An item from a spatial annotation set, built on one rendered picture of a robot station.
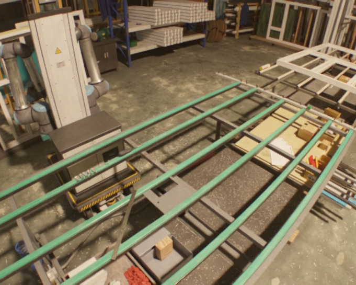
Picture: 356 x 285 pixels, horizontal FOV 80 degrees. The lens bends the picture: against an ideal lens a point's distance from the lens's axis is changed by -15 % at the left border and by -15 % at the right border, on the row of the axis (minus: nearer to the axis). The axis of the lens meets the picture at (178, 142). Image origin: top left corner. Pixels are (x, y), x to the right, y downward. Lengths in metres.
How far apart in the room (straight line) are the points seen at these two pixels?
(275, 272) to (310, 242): 0.48
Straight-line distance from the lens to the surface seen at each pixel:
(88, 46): 2.50
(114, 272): 1.49
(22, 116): 2.42
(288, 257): 2.34
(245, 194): 1.84
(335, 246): 2.61
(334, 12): 7.39
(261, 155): 2.13
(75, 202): 2.24
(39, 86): 2.58
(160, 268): 1.47
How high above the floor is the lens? 1.93
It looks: 37 degrees down
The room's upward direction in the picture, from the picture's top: straight up
